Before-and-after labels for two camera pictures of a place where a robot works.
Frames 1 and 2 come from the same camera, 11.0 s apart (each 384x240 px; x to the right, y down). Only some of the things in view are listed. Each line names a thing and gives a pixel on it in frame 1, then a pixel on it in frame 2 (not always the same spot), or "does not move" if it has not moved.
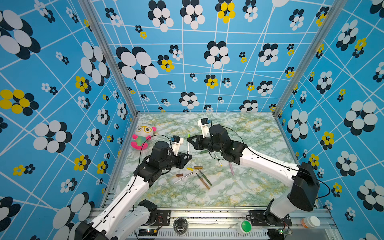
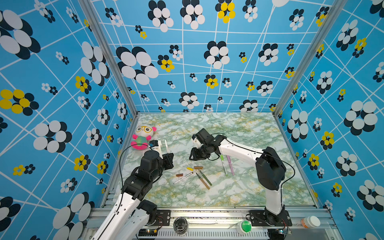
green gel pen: (206, 178) does not move
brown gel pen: (203, 181) does not move
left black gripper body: (177, 161) -> (167, 164)
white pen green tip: (188, 136) -> (222, 160)
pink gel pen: (231, 169) does not move
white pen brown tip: (183, 177) does not move
